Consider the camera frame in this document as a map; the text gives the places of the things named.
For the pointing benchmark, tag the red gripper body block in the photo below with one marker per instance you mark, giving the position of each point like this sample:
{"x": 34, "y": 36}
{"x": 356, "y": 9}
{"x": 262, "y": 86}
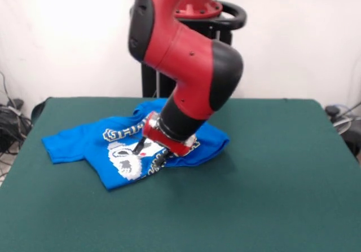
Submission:
{"x": 166, "y": 142}

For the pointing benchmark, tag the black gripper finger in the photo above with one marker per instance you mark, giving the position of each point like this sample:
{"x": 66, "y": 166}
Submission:
{"x": 139, "y": 146}
{"x": 163, "y": 159}

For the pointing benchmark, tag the blue printed t-shirt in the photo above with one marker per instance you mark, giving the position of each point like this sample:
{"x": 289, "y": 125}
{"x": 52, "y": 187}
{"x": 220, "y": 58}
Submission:
{"x": 79, "y": 145}

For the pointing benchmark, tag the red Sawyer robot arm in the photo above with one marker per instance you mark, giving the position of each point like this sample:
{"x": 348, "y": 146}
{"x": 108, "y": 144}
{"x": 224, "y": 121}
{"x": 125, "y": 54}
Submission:
{"x": 180, "y": 54}

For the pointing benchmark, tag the dark green table cloth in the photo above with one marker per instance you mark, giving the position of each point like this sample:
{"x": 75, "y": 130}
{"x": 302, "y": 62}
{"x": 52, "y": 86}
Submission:
{"x": 253, "y": 192}

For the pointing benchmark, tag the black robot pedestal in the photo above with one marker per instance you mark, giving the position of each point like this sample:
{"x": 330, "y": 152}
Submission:
{"x": 225, "y": 18}

